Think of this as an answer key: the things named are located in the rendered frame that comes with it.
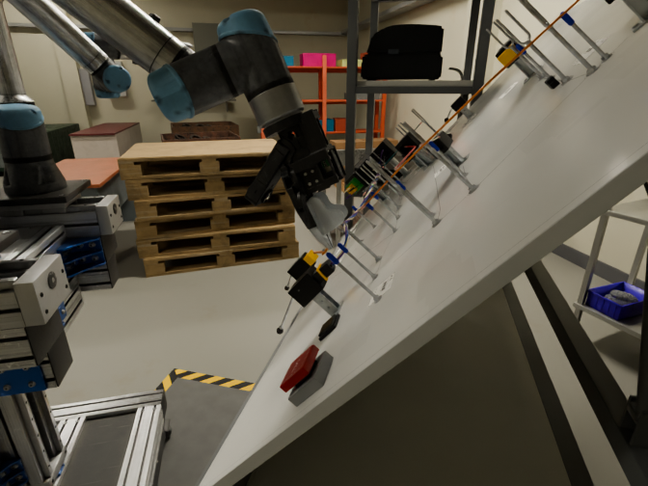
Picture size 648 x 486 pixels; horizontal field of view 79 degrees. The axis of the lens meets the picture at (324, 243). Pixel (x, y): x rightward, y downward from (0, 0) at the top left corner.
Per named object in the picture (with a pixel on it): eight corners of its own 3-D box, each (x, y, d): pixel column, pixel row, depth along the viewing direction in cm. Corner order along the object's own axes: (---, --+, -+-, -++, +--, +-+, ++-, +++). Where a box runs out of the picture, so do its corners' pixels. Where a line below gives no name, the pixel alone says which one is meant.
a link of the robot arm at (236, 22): (213, 40, 61) (264, 18, 61) (245, 109, 63) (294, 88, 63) (204, 21, 53) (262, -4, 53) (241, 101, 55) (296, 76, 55)
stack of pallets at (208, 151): (280, 226, 436) (276, 137, 401) (300, 257, 355) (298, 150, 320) (148, 239, 399) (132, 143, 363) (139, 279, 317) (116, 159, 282)
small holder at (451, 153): (473, 143, 83) (449, 120, 82) (466, 161, 76) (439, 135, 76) (457, 157, 86) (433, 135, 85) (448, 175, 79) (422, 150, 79)
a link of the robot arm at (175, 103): (178, 122, 66) (239, 95, 66) (168, 129, 56) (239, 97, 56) (153, 74, 63) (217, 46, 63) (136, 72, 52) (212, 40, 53)
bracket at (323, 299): (335, 309, 74) (314, 291, 74) (342, 301, 74) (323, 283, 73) (330, 321, 70) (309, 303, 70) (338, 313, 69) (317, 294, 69)
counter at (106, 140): (145, 156, 860) (139, 121, 833) (122, 176, 670) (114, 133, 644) (111, 157, 845) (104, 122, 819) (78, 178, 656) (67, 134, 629)
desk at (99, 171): (145, 218, 460) (134, 156, 434) (117, 265, 340) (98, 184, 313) (80, 223, 446) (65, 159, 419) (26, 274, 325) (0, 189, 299)
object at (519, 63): (545, 57, 89) (516, 29, 89) (543, 68, 82) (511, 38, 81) (526, 73, 93) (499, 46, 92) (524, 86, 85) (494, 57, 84)
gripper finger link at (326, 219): (354, 245, 61) (331, 189, 59) (320, 256, 63) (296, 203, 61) (357, 238, 64) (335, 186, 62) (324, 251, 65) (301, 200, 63)
